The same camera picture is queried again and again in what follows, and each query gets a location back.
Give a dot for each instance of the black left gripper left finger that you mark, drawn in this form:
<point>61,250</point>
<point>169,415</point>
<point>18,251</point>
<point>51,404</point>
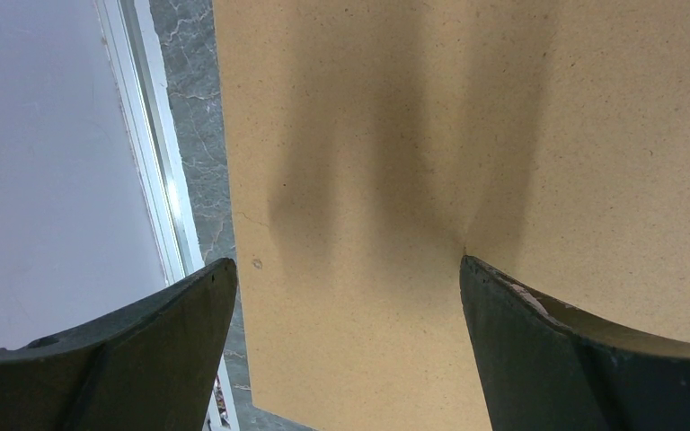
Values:
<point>150,365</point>

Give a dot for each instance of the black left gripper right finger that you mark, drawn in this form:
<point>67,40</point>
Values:
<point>547,365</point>

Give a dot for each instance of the plant window photo print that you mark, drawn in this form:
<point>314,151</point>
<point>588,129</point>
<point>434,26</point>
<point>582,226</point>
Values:
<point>372,144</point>

